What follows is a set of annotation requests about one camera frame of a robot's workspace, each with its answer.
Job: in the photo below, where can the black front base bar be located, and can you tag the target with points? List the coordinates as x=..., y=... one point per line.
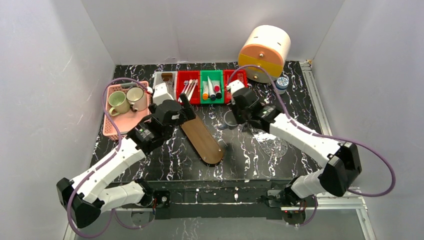
x=255, y=198

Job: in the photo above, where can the white toothbrush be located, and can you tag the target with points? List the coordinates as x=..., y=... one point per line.
x=188, y=89
x=186, y=86
x=192, y=89

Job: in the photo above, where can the red toothbrush bin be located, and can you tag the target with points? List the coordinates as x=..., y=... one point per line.
x=184, y=76

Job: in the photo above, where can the clear oval acrylic tray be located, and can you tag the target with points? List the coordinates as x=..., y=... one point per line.
x=271, y=145

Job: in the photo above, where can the purple ceramic mug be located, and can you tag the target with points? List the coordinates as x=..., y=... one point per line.
x=229, y=121

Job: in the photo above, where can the red cap toothpaste tube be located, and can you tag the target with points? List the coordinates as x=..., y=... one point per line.
x=216, y=86

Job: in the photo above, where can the green ceramic mug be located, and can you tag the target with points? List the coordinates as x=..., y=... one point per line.
x=118, y=103

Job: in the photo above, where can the brown oval wooden tray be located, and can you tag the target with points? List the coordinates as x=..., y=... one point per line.
x=203, y=142

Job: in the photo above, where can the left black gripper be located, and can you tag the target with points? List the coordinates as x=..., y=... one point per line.
x=184, y=108

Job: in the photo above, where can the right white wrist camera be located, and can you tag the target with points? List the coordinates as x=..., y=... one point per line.
x=234, y=86

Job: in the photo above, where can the red holder bin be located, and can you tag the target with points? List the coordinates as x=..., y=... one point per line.
x=229, y=77

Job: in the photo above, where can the cream ceramic mug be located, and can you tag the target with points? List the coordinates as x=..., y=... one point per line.
x=137, y=99

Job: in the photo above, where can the white plastic bin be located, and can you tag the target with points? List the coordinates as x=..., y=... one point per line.
x=157, y=80

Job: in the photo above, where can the aluminium side rail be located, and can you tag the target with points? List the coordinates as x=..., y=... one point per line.
x=326, y=202

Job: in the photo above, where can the orange cap toothpaste tube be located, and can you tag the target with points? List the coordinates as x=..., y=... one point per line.
x=205, y=90

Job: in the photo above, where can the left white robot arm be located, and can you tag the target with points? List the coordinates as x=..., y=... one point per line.
x=88, y=195

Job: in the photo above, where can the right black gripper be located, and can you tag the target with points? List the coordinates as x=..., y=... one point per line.
x=237, y=110

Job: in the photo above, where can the blue white small jar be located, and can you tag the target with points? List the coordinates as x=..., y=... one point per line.
x=282, y=84

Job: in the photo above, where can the clear wooden-ended toothbrush holder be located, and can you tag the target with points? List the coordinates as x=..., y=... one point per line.
x=168, y=79

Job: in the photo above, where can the green toothpaste bin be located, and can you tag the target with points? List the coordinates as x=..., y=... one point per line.
x=214, y=75

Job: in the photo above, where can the round drawer cabinet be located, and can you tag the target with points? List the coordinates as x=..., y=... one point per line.
x=265, y=52

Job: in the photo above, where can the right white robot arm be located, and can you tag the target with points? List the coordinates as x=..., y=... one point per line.
x=339, y=161

